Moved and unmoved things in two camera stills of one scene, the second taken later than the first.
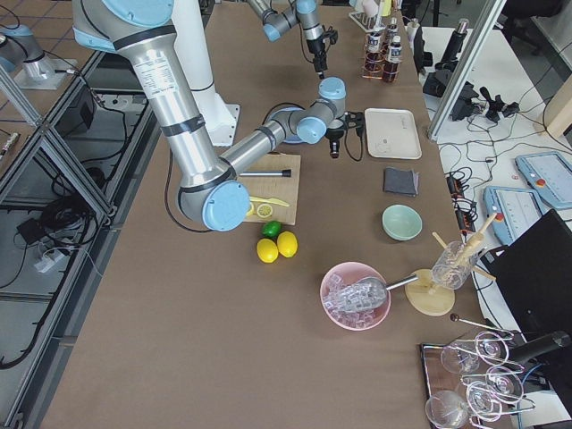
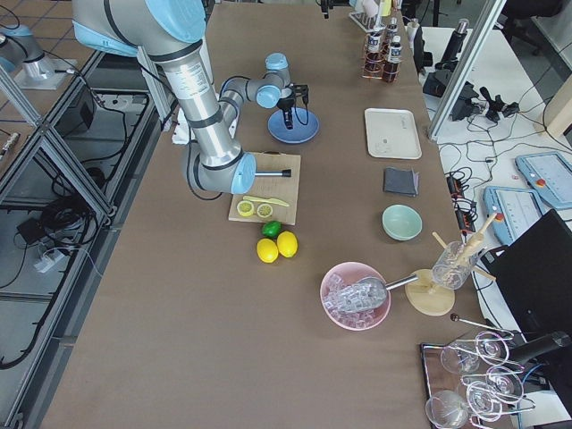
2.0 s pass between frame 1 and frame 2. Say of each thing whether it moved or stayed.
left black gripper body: moved
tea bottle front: stayed
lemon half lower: stayed
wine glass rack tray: stayed
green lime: stayed
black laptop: stayed
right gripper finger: moved
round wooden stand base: stayed
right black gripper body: moved
